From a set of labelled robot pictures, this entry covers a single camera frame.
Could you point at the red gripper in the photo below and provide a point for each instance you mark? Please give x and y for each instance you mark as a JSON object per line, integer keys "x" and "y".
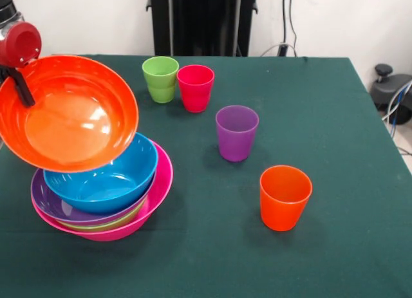
{"x": 21, "y": 45}

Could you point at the orange bowl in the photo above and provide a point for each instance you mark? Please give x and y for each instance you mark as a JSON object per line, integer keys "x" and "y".
{"x": 77, "y": 117}

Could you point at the purple bowl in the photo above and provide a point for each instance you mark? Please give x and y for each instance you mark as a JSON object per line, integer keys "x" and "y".
{"x": 48, "y": 201}

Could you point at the blue bowl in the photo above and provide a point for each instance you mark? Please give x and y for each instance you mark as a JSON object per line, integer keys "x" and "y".
{"x": 106, "y": 185}

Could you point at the green bowl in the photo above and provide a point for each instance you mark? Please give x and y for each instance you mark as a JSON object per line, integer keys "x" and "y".
{"x": 106, "y": 227}

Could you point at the pink bowl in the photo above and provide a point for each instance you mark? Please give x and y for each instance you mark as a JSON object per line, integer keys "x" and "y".
{"x": 162, "y": 179}

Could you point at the purple cup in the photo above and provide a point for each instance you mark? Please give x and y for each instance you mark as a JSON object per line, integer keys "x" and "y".
{"x": 236, "y": 143}

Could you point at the green cup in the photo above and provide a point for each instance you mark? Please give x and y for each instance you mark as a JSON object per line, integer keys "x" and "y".
{"x": 160, "y": 66}
{"x": 162, "y": 94}

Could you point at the red cup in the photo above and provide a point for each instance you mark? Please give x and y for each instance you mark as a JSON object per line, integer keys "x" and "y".
{"x": 195, "y": 92}

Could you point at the black plug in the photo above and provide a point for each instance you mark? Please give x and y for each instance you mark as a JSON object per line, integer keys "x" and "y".
{"x": 283, "y": 50}

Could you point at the orange cup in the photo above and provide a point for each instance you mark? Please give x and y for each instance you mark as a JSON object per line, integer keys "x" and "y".
{"x": 283, "y": 208}

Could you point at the dark green tablecloth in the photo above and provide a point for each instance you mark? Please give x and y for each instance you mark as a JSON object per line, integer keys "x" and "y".
{"x": 338, "y": 246}

